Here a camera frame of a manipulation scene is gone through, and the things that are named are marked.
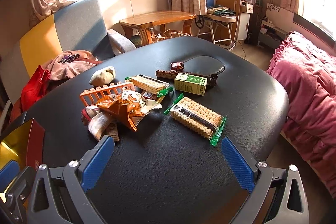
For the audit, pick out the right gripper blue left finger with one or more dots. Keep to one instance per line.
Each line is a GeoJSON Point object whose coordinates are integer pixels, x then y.
{"type": "Point", "coordinates": [82, 176]}

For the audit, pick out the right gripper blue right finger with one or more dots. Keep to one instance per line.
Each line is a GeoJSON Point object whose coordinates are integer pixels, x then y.
{"type": "Point", "coordinates": [254, 176]}

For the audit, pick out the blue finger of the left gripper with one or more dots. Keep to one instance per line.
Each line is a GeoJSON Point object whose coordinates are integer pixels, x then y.
{"type": "Point", "coordinates": [8, 173]}

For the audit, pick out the patterned sock pair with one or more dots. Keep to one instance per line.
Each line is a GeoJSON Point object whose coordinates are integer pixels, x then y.
{"type": "Point", "coordinates": [99, 123]}

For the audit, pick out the cracker pack green ends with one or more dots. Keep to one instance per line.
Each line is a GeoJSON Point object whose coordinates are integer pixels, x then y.
{"type": "Point", "coordinates": [197, 118]}
{"type": "Point", "coordinates": [149, 84]}

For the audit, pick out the orange plastic rack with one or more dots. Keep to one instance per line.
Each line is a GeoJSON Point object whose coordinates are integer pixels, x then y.
{"type": "Point", "coordinates": [91, 96]}

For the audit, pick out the orange white snack bag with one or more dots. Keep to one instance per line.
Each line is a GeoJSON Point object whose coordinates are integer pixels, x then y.
{"type": "Point", "coordinates": [127, 105]}

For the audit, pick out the Ritter Kiss chocolate bar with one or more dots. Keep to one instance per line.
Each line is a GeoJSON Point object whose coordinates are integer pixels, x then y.
{"type": "Point", "coordinates": [152, 96]}

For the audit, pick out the green yellow carton box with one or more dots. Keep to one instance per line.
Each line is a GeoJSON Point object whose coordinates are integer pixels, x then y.
{"type": "Point", "coordinates": [190, 84]}

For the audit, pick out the red candy wrapper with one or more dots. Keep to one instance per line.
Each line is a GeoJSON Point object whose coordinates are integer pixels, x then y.
{"type": "Point", "coordinates": [177, 66]}

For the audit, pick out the gold tin box red rim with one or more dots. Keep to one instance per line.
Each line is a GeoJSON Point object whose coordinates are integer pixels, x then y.
{"type": "Point", "coordinates": [24, 145]}

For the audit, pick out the red cloth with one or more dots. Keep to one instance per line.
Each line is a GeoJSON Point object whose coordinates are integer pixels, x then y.
{"type": "Point", "coordinates": [36, 88]}

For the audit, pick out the pink garment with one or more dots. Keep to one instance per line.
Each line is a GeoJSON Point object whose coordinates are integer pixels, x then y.
{"type": "Point", "coordinates": [69, 64]}

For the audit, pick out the black face hole cushion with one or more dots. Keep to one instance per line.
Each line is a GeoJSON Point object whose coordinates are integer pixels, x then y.
{"type": "Point", "coordinates": [204, 65]}

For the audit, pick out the pink bed quilt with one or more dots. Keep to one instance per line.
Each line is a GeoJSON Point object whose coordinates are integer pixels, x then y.
{"type": "Point", "coordinates": [308, 75]}

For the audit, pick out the wooden desk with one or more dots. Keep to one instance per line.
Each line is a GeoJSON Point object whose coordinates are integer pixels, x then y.
{"type": "Point", "coordinates": [243, 12]}

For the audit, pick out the grey yellow armchair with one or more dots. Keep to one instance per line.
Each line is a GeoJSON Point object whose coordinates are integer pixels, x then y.
{"type": "Point", "coordinates": [78, 26]}

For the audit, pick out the white folding chair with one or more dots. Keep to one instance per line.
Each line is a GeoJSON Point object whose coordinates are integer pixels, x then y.
{"type": "Point", "coordinates": [216, 16]}

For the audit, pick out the wooden side table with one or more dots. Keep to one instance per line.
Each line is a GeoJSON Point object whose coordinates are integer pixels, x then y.
{"type": "Point", "coordinates": [144, 22]}

